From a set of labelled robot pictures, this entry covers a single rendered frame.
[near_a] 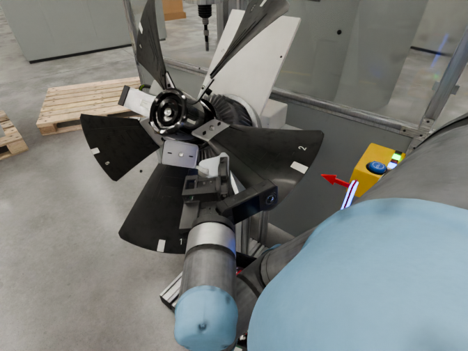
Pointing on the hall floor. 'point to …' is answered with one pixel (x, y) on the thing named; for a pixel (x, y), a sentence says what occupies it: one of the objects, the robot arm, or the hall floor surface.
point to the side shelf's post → (263, 227)
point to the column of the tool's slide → (223, 17)
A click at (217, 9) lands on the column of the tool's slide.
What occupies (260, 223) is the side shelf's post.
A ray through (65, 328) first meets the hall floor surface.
